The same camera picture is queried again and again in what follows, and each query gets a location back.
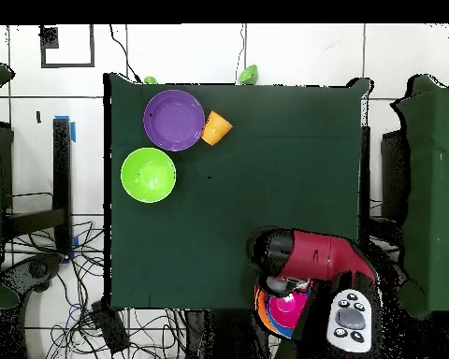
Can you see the pink plastic bowl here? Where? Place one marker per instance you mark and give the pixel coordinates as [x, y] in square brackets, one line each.
[288, 310]

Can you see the blue plastic bowl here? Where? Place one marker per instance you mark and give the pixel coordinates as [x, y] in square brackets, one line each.
[280, 329]

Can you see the large green plastic bowl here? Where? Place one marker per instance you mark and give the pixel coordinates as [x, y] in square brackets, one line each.
[148, 175]

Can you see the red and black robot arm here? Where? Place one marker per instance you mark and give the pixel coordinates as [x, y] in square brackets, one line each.
[314, 254]

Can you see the dark green tablecloth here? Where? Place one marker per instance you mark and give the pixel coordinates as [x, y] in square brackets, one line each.
[228, 187]

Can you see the orange plastic cup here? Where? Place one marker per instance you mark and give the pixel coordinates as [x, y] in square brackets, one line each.
[215, 129]

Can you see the black power brick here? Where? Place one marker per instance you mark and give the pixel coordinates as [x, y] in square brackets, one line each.
[110, 329]

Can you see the purple plastic bowl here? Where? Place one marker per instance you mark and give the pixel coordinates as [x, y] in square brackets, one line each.
[174, 120]

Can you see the small green plastic bowl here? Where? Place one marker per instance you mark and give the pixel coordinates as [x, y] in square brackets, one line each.
[249, 74]

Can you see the green round object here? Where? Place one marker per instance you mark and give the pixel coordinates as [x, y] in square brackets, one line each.
[149, 80]

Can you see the black wheeled base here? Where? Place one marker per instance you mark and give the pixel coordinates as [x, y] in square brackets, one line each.
[37, 269]

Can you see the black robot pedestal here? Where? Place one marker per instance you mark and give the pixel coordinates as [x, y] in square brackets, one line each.
[224, 336]

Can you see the black frame stand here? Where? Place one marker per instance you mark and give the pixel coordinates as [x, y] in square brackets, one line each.
[61, 168]

